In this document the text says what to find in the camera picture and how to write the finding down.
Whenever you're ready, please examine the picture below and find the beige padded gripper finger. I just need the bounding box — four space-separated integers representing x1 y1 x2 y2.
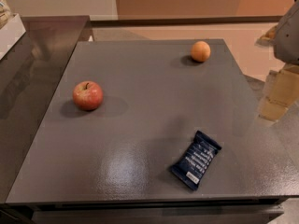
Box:
258 63 299 122

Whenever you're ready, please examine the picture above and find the white box on counter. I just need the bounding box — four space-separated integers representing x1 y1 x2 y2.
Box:
0 14 26 60

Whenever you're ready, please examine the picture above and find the dark glossy side counter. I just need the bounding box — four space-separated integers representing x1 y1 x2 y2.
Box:
0 16 93 204

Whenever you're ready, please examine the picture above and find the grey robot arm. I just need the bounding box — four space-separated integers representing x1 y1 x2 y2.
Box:
258 1 299 122

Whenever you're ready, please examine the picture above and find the dark blue snack bar wrapper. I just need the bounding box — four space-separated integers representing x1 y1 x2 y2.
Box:
170 131 221 190

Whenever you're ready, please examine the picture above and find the orange fruit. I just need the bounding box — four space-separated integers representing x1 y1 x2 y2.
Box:
191 41 211 63

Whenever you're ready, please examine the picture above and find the red apple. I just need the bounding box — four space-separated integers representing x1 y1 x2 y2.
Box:
72 81 104 111

